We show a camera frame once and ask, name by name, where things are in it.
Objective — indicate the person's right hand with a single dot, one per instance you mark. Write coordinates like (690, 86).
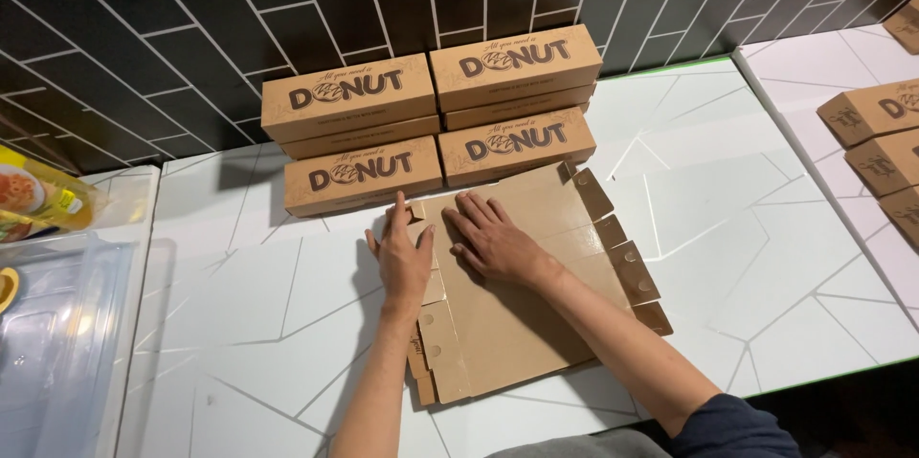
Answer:
(502, 246)

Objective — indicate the person's left hand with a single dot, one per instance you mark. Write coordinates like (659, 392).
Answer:
(400, 264)

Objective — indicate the brown cardboard box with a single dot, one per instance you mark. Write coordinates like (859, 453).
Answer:
(517, 329)

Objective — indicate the brown printed donut box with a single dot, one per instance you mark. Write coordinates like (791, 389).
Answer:
(872, 110)
(887, 164)
(348, 95)
(362, 178)
(517, 146)
(904, 24)
(903, 217)
(513, 64)

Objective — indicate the person's grey clothing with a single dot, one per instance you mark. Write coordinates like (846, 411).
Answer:
(589, 446)

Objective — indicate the person's dark blue sleeve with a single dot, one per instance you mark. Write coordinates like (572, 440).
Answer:
(732, 429)

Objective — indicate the clear plastic storage container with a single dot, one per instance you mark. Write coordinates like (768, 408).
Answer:
(61, 343)

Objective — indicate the yellow cooking oil pouch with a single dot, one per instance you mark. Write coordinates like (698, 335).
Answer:
(43, 199)

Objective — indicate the small yellow round object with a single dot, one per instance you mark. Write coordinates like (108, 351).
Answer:
(7, 289)

